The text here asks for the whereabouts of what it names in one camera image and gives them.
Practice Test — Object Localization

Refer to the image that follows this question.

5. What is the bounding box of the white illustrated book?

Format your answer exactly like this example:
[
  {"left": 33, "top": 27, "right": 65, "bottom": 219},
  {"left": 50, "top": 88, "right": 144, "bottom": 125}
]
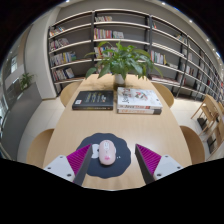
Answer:
[{"left": 116, "top": 86, "right": 164, "bottom": 110}]

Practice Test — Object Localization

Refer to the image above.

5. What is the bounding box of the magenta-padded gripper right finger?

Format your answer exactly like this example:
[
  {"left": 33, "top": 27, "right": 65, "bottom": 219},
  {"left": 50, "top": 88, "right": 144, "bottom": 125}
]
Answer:
[{"left": 134, "top": 143, "right": 184, "bottom": 185}]

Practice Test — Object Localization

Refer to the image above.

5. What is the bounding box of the pink computer mouse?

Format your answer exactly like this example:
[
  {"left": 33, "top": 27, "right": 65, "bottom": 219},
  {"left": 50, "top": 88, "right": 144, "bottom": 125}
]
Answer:
[{"left": 98, "top": 139, "right": 118, "bottom": 166}]

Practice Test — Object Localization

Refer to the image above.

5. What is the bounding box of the group of ceiling lights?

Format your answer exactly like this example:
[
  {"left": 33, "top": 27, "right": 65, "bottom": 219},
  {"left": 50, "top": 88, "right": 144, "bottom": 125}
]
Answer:
[{"left": 159, "top": 1, "right": 222, "bottom": 58}]

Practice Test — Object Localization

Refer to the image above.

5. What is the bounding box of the wooden curved-back chair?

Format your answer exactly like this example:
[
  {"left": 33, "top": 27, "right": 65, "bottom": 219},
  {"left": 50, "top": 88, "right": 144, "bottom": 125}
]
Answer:
[
  {"left": 25, "top": 128, "right": 55, "bottom": 168},
  {"left": 179, "top": 125, "right": 206, "bottom": 166},
  {"left": 151, "top": 81, "right": 175, "bottom": 109},
  {"left": 59, "top": 81, "right": 83, "bottom": 108}
]

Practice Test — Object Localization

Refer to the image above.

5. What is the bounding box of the black book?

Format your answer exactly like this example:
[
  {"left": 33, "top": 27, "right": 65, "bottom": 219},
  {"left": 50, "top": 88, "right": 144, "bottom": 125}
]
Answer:
[{"left": 71, "top": 90, "right": 115, "bottom": 111}]

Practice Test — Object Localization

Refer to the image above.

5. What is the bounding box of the grey bookshelf unit with books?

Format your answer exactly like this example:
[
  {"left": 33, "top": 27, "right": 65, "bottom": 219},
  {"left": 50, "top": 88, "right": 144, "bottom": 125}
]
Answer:
[{"left": 47, "top": 8, "right": 224, "bottom": 101}]

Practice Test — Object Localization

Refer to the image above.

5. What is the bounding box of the dark cartoon-face mouse pad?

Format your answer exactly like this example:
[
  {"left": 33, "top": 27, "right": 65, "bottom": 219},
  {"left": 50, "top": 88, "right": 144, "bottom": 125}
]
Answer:
[{"left": 75, "top": 132, "right": 132, "bottom": 179}]

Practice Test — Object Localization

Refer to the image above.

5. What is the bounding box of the green potted plant, white pot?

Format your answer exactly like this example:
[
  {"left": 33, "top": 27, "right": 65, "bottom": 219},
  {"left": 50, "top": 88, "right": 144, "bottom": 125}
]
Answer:
[{"left": 83, "top": 40, "right": 164, "bottom": 85}]

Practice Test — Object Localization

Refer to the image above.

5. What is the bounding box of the small green plant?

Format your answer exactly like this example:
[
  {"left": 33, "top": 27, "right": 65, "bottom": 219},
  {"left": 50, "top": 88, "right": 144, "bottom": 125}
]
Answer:
[{"left": 19, "top": 73, "right": 35, "bottom": 92}]

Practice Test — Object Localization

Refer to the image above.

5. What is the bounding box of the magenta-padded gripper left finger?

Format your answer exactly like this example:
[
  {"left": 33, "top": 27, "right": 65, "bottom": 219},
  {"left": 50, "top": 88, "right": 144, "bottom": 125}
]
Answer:
[{"left": 43, "top": 143, "right": 94, "bottom": 187}]

